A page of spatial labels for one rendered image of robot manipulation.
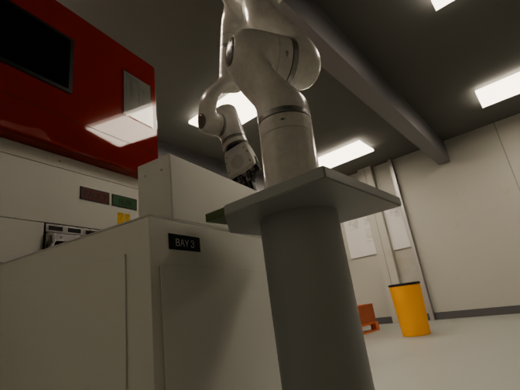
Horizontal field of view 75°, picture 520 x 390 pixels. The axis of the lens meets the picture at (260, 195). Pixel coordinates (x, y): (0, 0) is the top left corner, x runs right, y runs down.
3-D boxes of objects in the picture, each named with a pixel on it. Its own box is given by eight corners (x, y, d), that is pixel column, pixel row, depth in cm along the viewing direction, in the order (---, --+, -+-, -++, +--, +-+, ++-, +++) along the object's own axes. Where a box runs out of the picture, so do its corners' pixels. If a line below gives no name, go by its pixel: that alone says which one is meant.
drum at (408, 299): (405, 333, 489) (394, 285, 510) (437, 331, 464) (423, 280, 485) (395, 337, 457) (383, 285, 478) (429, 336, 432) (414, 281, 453)
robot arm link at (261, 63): (322, 114, 74) (306, 29, 82) (241, 102, 67) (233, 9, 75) (295, 141, 85) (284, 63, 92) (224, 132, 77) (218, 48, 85)
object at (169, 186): (138, 229, 70) (136, 166, 74) (267, 248, 116) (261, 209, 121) (172, 218, 66) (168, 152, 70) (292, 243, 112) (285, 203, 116)
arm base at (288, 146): (354, 202, 74) (340, 128, 80) (319, 179, 59) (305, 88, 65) (278, 220, 83) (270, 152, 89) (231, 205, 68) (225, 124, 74)
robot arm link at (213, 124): (212, 32, 105) (207, 131, 105) (251, 49, 116) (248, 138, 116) (196, 42, 112) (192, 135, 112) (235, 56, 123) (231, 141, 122)
